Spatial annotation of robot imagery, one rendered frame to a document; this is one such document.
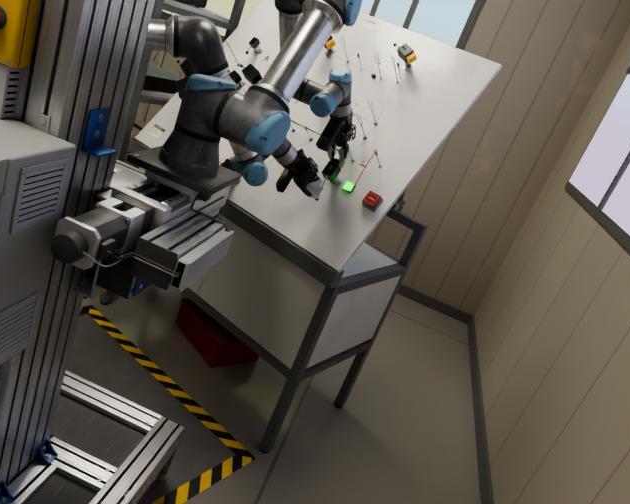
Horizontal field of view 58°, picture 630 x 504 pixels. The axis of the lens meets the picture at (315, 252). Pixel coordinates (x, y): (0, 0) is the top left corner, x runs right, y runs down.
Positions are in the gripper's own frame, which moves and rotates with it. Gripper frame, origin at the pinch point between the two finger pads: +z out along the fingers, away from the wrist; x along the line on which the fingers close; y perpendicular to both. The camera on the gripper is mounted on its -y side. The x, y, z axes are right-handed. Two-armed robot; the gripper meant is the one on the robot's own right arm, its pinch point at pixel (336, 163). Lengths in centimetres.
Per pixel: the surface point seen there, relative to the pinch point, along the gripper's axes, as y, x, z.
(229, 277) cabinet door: -36, 28, 46
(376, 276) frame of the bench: -3.3, -22.1, 43.3
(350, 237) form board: -16.3, -17.5, 15.0
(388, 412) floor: -1, -34, 138
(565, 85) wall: 228, -24, 60
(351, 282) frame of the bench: -19.6, -20.7, 33.4
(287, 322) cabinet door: -39, -5, 48
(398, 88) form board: 42.6, -0.3, -11.5
